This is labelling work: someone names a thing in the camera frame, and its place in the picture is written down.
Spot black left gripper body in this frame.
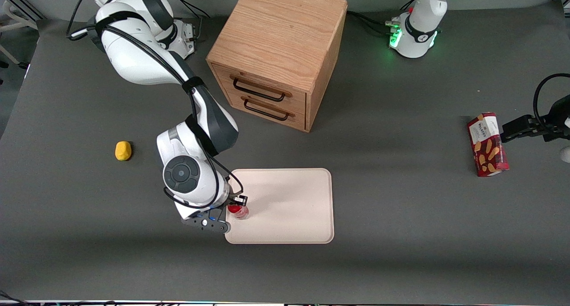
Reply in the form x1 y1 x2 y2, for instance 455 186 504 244
540 96 570 143

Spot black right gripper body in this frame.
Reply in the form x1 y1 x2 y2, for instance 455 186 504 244
208 193 236 219

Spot red soda can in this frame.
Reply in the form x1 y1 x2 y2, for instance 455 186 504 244
227 203 249 220

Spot white rectangular tray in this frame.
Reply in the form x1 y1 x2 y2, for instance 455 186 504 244
224 168 335 245

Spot red cookie box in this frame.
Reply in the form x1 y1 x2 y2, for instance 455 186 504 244
467 112 510 177

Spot yellow lemon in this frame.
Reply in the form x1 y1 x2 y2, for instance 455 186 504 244
115 141 133 162

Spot wooden two-drawer cabinet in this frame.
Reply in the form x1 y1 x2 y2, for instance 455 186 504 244
206 0 348 133

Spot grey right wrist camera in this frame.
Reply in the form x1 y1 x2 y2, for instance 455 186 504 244
181 212 232 234

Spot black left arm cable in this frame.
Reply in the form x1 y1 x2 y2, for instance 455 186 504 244
533 73 570 129

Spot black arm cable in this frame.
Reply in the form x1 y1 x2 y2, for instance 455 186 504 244
533 73 570 129
66 0 246 209

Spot black drawer handle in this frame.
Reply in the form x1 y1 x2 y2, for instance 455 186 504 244
240 96 296 122
230 75 293 103

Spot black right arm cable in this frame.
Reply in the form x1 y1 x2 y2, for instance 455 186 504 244
66 0 246 209

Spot black left base cables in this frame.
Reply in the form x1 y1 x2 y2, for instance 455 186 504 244
346 10 393 36

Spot black base cables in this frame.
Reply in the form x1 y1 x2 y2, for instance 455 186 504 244
346 10 393 36
168 0 211 43

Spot black right base cables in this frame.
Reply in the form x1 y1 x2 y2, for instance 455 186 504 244
168 0 211 43

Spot white tubular frame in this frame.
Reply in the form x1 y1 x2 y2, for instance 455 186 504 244
0 0 39 69

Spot aluminium frame strut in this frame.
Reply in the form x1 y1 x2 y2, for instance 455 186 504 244
0 0 46 21

